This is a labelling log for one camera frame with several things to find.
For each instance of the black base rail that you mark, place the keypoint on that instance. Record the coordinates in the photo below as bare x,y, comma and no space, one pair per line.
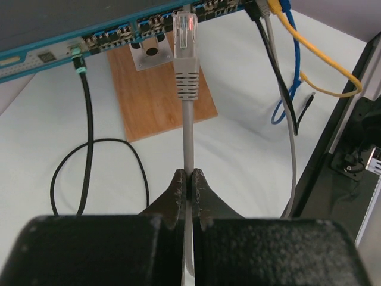
335,185

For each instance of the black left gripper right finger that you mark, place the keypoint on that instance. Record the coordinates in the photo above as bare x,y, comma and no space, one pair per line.
218,237

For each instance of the blue-faced black network switch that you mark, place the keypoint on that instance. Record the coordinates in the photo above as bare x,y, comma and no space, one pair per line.
40,35

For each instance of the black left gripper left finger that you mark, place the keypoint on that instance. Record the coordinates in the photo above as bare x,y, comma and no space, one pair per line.
168,252

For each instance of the metal switch stand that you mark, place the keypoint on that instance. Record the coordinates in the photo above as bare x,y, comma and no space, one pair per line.
151,52

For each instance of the wooden base board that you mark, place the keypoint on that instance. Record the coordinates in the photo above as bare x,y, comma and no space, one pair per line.
146,89

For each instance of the black cable teal plug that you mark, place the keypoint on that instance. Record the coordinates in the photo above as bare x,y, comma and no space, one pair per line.
81,69

